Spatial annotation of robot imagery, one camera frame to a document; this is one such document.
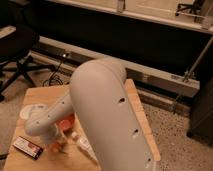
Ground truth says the orange pepper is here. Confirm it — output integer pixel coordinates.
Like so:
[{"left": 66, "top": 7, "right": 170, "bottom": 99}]
[{"left": 50, "top": 142, "right": 66, "bottom": 153}]

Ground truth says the distant black chair base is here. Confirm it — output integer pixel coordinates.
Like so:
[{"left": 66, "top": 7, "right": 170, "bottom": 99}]
[{"left": 175, "top": 0, "right": 208, "bottom": 16}]

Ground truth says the clear plastic bottle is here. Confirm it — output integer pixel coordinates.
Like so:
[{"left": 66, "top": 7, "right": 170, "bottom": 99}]
[{"left": 71, "top": 131, "right": 98, "bottom": 162}]

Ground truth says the wooden table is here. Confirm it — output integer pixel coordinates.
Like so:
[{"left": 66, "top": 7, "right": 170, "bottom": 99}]
[{"left": 4, "top": 80, "right": 160, "bottom": 171}]

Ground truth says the orange ceramic bowl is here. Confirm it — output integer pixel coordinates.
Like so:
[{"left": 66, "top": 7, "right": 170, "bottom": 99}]
[{"left": 57, "top": 114, "right": 75, "bottom": 132}]

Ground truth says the black cable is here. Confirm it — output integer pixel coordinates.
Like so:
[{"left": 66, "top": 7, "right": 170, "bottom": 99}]
[{"left": 41, "top": 52, "right": 73, "bottom": 88}]

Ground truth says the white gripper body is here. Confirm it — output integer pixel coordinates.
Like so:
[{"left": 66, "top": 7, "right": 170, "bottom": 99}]
[{"left": 40, "top": 125, "right": 63, "bottom": 144}]

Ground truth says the black office chair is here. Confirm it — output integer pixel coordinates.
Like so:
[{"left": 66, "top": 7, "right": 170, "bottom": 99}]
[{"left": 0, "top": 24, "right": 56, "bottom": 102}]

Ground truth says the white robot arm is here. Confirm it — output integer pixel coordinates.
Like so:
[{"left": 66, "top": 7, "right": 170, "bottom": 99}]
[{"left": 25, "top": 58, "right": 157, "bottom": 171}]

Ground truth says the dark snack box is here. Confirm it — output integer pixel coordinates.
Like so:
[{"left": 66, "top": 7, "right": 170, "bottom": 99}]
[{"left": 13, "top": 136, "right": 43, "bottom": 160}]

